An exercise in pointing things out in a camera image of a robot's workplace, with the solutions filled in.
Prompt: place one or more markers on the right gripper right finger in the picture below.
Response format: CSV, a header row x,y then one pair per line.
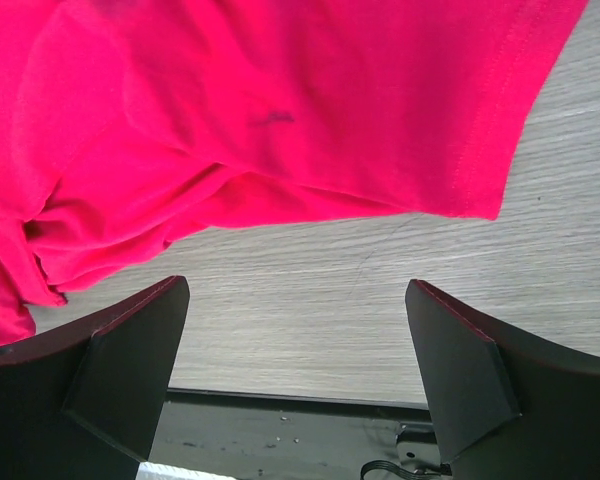
x,y
504,403

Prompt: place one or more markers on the pink t shirt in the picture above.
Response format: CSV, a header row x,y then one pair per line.
x,y
126,126

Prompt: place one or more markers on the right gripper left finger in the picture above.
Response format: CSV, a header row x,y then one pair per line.
x,y
83,400

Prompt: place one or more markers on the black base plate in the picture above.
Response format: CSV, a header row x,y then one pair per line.
x,y
206,434

